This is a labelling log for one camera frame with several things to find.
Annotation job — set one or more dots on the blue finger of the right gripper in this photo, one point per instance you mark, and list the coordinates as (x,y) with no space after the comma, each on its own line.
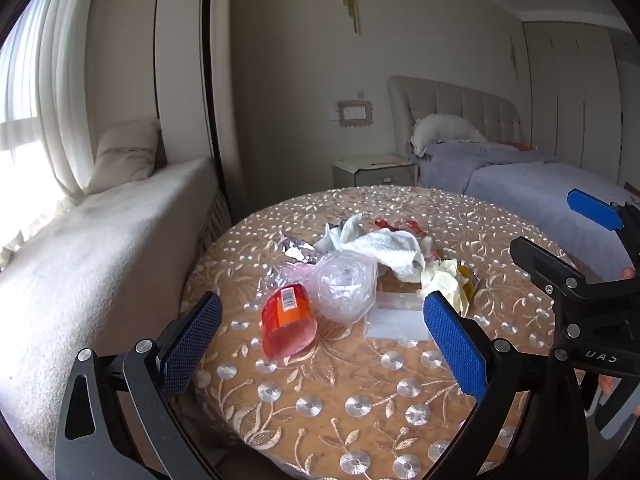
(553,276)
(599,212)

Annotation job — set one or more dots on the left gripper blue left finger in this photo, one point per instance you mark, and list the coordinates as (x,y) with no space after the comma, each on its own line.
(185,342)

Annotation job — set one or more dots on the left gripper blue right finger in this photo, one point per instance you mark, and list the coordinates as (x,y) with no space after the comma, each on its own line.
(456,345)

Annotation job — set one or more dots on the clear zip bag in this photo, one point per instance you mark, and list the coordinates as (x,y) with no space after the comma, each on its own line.
(396,316)

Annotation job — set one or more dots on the yellow snack wrapper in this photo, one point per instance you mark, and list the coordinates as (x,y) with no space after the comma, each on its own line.
(454,280)

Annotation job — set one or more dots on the white paper towel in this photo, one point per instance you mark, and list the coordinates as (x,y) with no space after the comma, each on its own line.
(400,251)

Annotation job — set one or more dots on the clear plastic lid container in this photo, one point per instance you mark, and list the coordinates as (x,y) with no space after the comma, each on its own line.
(345,285)

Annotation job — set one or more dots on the red snack wrapper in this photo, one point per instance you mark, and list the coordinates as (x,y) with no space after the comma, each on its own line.
(404,225)

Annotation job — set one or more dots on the pink snack wrapper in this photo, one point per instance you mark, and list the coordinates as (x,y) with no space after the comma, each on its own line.
(297,273)

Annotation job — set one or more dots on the person right hand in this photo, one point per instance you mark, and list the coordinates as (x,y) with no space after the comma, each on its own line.
(607,383)

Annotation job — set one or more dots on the bed with lavender blanket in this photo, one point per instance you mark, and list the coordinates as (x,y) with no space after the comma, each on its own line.
(534,186)

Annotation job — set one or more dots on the beige window seat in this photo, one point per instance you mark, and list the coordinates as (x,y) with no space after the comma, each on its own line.
(104,276)

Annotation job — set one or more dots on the beige wardrobe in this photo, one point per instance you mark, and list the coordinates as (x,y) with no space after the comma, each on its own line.
(577,104)

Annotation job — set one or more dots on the embroidered tan tablecloth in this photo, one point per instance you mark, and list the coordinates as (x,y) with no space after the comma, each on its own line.
(350,406)

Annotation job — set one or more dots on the beige tufted headboard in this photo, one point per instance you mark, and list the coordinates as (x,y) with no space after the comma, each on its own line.
(411,99)

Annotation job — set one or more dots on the silver foil wrapper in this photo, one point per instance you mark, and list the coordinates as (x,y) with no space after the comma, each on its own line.
(299,250)

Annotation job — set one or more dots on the white bed pillow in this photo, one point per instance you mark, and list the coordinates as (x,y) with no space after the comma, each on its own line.
(442,128)

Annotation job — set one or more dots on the grey nightstand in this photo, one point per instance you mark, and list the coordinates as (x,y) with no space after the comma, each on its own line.
(371,170)

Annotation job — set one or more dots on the beige cushion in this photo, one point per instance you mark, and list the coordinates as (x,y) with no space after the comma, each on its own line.
(126,153)

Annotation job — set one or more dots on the white sheer curtain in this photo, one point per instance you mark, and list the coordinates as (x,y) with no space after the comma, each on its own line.
(46,147)

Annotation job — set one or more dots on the framed wall switch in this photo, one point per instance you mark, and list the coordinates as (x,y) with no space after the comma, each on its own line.
(354,113)

